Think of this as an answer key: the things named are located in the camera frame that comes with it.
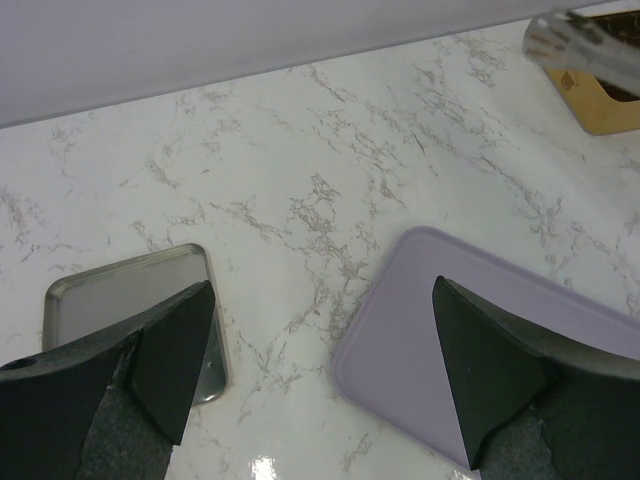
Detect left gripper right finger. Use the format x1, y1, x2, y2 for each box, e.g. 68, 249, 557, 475
432, 277, 639, 479

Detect lavender tray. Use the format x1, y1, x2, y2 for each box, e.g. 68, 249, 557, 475
332, 227, 639, 470

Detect metal tongs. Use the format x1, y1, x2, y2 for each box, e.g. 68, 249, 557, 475
522, 8, 639, 95

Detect gold chocolate box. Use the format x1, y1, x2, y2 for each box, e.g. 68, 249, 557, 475
543, 9, 640, 136

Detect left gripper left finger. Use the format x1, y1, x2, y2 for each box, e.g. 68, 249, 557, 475
1, 281, 215, 479

